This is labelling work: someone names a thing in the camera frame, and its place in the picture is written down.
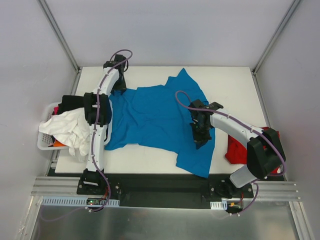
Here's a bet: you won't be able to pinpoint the pink garment in basket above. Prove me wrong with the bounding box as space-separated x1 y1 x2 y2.
52 106 59 116

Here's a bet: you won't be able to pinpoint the white laundry basket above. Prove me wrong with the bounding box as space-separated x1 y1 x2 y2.
37 102 69 151

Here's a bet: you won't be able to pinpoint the orange garment in basket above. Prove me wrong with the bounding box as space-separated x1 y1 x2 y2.
53 140 65 147

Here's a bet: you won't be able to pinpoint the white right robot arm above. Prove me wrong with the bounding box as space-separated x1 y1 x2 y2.
187 99 285 198

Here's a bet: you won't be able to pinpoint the aluminium table edge rail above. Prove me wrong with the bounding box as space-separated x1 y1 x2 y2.
31 176 302 202

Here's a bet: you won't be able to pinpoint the white slotted cable duct left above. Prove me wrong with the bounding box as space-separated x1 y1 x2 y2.
42 196 120 208

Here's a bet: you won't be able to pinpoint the aluminium frame post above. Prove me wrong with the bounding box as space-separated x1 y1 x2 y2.
251 0 303 76
37 0 80 73

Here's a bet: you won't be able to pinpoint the blue t-shirt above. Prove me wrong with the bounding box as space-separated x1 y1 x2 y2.
105 69 215 178

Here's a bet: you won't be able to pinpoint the aluminium frame post right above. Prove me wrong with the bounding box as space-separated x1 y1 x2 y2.
251 0 303 76

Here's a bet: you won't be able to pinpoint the white slotted cable duct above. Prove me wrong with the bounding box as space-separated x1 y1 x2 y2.
42 196 120 208
210 200 228 211

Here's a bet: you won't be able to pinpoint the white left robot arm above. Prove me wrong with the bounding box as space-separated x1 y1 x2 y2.
80 50 129 195

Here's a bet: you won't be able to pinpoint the black t-shirt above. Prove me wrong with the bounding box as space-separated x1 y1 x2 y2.
57 95 84 115

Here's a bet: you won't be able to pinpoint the black robot base mount plate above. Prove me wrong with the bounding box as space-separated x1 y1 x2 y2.
76 172 255 208

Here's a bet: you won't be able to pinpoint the white t-shirt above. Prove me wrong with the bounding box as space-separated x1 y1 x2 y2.
38 107 90 163

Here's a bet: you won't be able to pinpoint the white slotted cable duct right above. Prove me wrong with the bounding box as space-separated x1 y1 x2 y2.
210 200 228 211

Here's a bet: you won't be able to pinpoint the aluminium frame post left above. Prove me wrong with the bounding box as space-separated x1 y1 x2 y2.
37 0 80 73

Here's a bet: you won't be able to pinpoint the red t-shirt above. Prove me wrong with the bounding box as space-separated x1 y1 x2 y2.
225 127 286 179

